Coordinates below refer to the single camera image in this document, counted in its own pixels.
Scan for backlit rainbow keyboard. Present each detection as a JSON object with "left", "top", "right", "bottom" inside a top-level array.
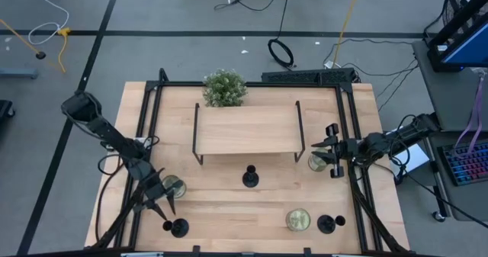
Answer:
[{"left": 437, "top": 140, "right": 488, "bottom": 188}]

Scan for short yellow cable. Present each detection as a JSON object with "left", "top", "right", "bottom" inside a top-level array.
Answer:
[{"left": 56, "top": 27, "right": 72, "bottom": 74}]

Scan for white paper sheet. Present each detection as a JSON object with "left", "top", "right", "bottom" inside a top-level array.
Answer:
[{"left": 388, "top": 141, "right": 431, "bottom": 174}]

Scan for grey stand base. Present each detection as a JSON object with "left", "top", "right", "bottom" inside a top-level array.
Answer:
[{"left": 0, "top": 68, "right": 39, "bottom": 80}]

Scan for long yellow cable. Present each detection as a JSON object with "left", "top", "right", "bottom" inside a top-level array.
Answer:
[{"left": 331, "top": 0, "right": 363, "bottom": 69}]

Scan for grey keyboard desk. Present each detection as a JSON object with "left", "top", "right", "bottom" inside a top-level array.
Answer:
[{"left": 422, "top": 130, "right": 488, "bottom": 223}]

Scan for black candle stick holder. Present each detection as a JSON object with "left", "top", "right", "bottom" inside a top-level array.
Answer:
[
  {"left": 316, "top": 214, "right": 347, "bottom": 235},
  {"left": 242, "top": 164, "right": 260, "bottom": 188},
  {"left": 162, "top": 217, "right": 190, "bottom": 239}
]

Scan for orange cord with black plug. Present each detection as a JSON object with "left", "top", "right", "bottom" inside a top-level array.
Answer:
[{"left": 0, "top": 18, "right": 47, "bottom": 61}]

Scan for black floor object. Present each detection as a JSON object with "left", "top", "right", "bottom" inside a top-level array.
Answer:
[{"left": 0, "top": 99, "right": 16, "bottom": 120}]

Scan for black metal table frame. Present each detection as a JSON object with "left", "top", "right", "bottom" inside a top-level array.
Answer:
[{"left": 91, "top": 68, "right": 411, "bottom": 255}]

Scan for artificial green potted plant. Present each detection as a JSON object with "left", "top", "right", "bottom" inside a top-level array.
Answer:
[{"left": 201, "top": 68, "right": 249, "bottom": 108}]

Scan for white cable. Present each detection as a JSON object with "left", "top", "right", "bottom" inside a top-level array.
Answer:
[{"left": 28, "top": 0, "right": 70, "bottom": 46}]

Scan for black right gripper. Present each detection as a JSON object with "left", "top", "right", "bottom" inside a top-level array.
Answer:
[{"left": 311, "top": 123, "right": 360, "bottom": 179}]

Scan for wooden shelf riser black legs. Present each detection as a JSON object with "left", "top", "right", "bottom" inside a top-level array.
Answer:
[{"left": 191, "top": 100, "right": 307, "bottom": 165}]

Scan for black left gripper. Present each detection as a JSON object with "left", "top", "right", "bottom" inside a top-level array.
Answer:
[{"left": 132, "top": 167, "right": 177, "bottom": 221}]

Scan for coiled black cable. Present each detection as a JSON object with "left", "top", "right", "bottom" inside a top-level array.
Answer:
[{"left": 266, "top": 37, "right": 297, "bottom": 69}]

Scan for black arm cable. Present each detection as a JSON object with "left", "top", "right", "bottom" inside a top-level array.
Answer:
[{"left": 94, "top": 153, "right": 129, "bottom": 243}]

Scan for computer monitor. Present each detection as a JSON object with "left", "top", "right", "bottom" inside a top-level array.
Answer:
[{"left": 426, "top": 0, "right": 488, "bottom": 74}]

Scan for purple lanyard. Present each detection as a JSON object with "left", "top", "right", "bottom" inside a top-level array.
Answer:
[{"left": 453, "top": 75, "right": 486, "bottom": 157}]

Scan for glass jar candle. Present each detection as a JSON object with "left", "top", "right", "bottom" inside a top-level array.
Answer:
[
  {"left": 162, "top": 174, "right": 188, "bottom": 199},
  {"left": 307, "top": 146, "right": 329, "bottom": 173},
  {"left": 285, "top": 207, "right": 312, "bottom": 233}
]

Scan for grey side desk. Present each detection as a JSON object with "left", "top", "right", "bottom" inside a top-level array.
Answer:
[{"left": 411, "top": 39, "right": 488, "bottom": 133}]

